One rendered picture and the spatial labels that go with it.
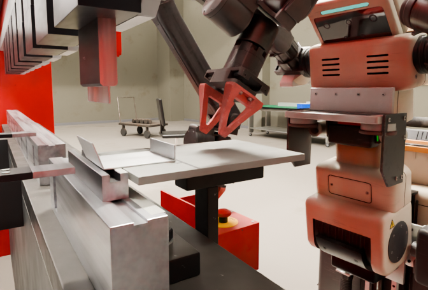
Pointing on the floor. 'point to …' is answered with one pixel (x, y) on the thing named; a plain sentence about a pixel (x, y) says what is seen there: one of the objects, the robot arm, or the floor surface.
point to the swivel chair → (165, 125)
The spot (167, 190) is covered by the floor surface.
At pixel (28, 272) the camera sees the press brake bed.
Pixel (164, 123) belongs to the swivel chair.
